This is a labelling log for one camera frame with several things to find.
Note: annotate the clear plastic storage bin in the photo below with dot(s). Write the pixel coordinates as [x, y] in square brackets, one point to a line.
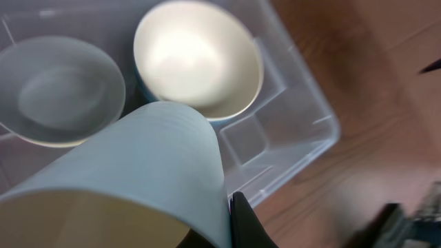
[288, 126]

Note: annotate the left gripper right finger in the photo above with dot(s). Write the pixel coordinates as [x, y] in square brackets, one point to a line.
[246, 229]

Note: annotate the large beige bowl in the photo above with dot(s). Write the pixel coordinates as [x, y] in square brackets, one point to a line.
[198, 54]

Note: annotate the pale white-green plastic cup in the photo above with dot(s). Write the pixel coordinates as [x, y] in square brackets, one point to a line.
[145, 181]

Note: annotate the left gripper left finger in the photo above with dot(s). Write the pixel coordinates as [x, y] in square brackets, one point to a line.
[194, 240]

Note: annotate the light grey-blue bowl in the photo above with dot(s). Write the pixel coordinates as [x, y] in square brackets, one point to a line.
[59, 91]

